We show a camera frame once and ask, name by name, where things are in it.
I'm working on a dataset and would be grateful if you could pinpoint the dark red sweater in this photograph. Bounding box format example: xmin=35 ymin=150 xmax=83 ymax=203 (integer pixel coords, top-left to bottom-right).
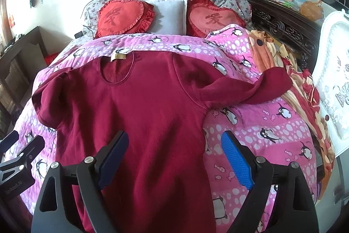
xmin=32 ymin=51 xmax=292 ymax=232

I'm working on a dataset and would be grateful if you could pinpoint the dark wooden side desk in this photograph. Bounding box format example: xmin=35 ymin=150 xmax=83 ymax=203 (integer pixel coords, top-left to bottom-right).
xmin=1 ymin=26 xmax=48 ymax=110

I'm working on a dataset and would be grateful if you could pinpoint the pink penguin quilt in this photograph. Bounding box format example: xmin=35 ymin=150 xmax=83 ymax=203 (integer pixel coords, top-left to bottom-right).
xmin=14 ymin=25 xmax=317 ymax=232

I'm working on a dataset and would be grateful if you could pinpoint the white patterned cabinet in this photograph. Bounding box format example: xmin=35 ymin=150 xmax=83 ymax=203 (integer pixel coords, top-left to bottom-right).
xmin=312 ymin=10 xmax=348 ymax=156

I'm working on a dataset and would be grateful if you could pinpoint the left red heart pillow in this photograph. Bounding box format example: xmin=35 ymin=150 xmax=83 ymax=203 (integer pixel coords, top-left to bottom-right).
xmin=95 ymin=0 xmax=156 ymax=38

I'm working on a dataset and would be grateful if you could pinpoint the red heart pillow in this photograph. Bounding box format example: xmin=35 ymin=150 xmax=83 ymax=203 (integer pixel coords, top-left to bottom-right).
xmin=186 ymin=0 xmax=246 ymax=38
xmin=95 ymin=0 xmax=156 ymax=38

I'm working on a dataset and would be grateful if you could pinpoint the orange cartoon blanket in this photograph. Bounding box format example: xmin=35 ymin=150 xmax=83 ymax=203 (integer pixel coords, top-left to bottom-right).
xmin=247 ymin=30 xmax=335 ymax=200

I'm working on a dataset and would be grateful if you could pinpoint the dark carved wooden headboard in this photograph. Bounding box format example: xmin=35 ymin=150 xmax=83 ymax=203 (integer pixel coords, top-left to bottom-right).
xmin=248 ymin=0 xmax=321 ymax=72

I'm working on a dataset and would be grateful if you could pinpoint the white pillow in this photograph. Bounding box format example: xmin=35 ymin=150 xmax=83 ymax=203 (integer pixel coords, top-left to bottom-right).
xmin=145 ymin=0 xmax=188 ymax=35

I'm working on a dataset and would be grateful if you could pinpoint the orange plastic bag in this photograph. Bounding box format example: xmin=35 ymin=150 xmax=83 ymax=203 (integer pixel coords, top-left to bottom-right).
xmin=299 ymin=0 xmax=323 ymax=21

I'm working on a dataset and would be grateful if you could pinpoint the right red heart pillow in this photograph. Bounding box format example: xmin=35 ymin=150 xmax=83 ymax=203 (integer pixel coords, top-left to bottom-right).
xmin=186 ymin=0 xmax=246 ymax=38

